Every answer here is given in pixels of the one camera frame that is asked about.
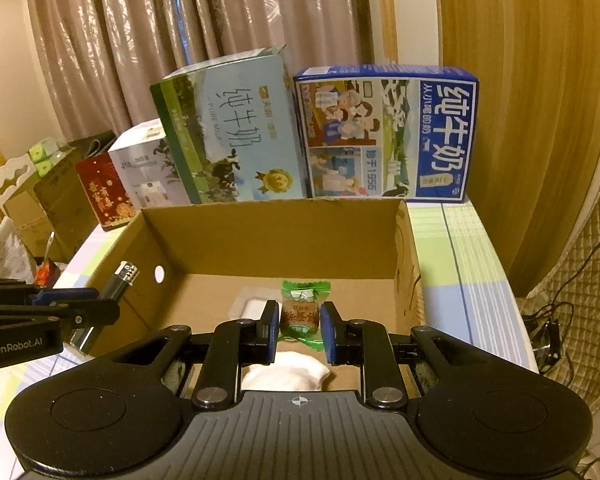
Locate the wooden door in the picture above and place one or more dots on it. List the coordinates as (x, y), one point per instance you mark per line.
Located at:
(520, 110)

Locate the quilted beige cloth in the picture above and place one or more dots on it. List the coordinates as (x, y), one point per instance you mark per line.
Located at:
(590, 270)

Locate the small green boxes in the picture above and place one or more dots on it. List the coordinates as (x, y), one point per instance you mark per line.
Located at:
(45, 152)

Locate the red cup with spoon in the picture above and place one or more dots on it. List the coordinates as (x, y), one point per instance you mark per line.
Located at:
(45, 272)

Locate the white gift box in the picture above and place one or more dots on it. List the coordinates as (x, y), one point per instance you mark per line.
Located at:
(140, 170)

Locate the silver black lighter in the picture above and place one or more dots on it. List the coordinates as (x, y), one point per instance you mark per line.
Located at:
(125, 275)

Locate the green candy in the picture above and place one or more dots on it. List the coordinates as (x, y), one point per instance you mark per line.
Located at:
(300, 310)

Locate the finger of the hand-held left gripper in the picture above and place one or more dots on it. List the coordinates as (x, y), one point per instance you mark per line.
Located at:
(90, 311)
(65, 296)

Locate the brown cardboard boxes at left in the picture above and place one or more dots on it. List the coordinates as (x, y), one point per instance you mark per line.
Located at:
(70, 200)

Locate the white soft packet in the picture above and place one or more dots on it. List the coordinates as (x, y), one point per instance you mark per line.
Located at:
(285, 370)

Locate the light wooden slats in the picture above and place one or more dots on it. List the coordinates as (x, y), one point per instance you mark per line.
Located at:
(387, 25)

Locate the light blue milk carton box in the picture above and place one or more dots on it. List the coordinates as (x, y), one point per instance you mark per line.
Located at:
(230, 135)

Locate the cardboard box with white flap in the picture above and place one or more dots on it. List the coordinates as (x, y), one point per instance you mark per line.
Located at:
(15, 200)

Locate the beige curtain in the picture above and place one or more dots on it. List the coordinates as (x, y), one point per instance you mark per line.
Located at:
(130, 35)

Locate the red gift box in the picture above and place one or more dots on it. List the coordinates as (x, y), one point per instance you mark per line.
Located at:
(105, 195)

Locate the white plastic bag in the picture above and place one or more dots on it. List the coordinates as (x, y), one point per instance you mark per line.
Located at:
(10, 255)

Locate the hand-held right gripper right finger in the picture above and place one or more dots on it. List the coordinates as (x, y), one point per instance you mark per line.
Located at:
(328, 332)

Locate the clear plastic packet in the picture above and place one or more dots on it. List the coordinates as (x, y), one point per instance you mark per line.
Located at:
(250, 304)

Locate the dark blue milk carton box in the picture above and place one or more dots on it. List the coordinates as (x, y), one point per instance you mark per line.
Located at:
(430, 135)

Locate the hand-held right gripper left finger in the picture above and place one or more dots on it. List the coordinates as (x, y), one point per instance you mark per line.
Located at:
(272, 327)

